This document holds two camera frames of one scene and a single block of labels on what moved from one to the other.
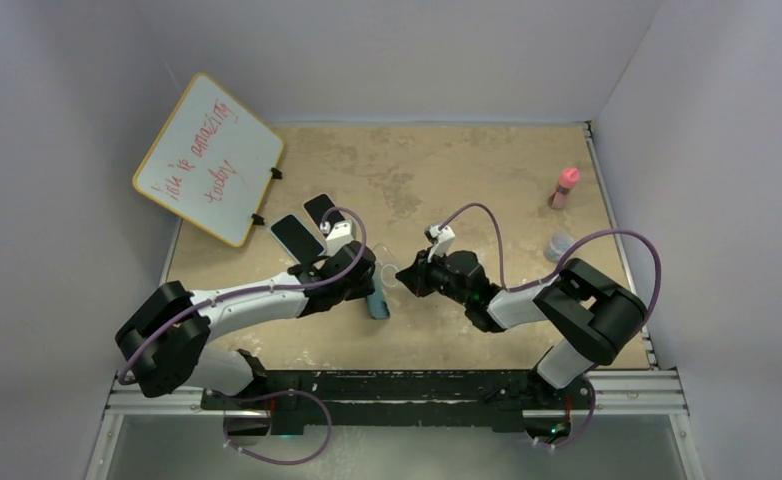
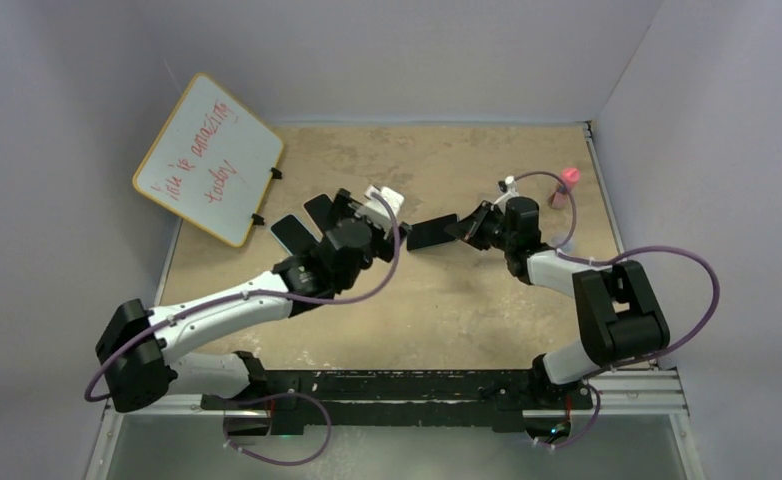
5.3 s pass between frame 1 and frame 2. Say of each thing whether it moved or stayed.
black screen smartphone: moved
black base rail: stayed
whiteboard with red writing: stayed
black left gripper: moved
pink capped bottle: stayed
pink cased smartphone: stayed
